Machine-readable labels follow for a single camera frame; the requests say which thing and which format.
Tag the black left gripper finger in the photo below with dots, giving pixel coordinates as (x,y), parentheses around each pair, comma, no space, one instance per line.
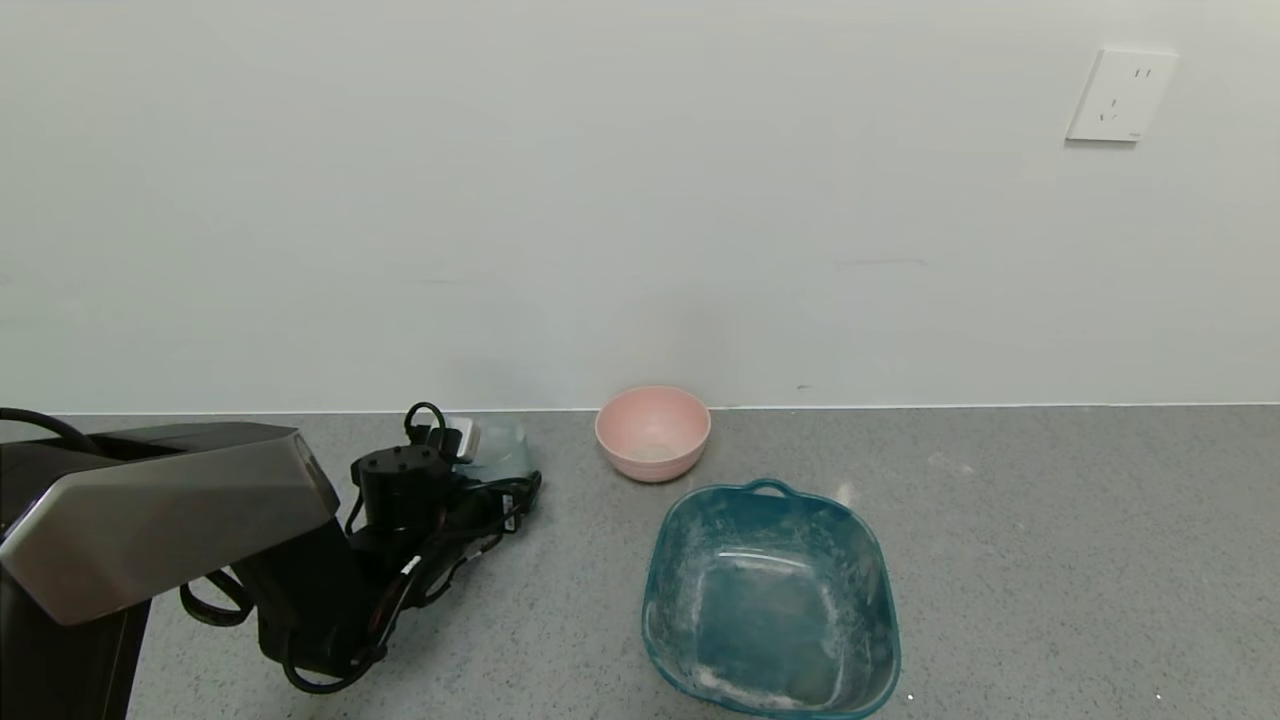
(533,491)

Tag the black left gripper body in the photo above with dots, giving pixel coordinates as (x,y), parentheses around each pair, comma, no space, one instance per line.
(517,500)

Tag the ribbed clear glass cup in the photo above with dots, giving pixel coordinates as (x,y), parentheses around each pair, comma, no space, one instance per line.
(505,450)

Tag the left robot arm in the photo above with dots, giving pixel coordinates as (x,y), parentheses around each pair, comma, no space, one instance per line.
(150,510)

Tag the pink bowl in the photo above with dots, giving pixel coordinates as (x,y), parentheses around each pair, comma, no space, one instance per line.
(640,425)

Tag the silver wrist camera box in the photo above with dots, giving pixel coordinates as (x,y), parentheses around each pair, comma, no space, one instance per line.
(462,438)

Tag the white wall socket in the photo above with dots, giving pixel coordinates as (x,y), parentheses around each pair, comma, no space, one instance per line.
(1120,95)

